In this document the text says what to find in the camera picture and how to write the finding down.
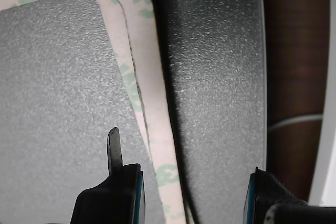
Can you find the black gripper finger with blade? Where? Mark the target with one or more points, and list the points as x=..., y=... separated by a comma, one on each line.
x=113, y=200

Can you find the black gripper finger gray block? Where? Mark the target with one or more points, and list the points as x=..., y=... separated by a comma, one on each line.
x=270, y=200

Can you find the beige adhesive frame black backing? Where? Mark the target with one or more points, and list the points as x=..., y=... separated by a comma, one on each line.
x=124, y=64
x=145, y=51

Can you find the dark grey tray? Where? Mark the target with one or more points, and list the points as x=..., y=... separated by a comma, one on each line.
x=215, y=77

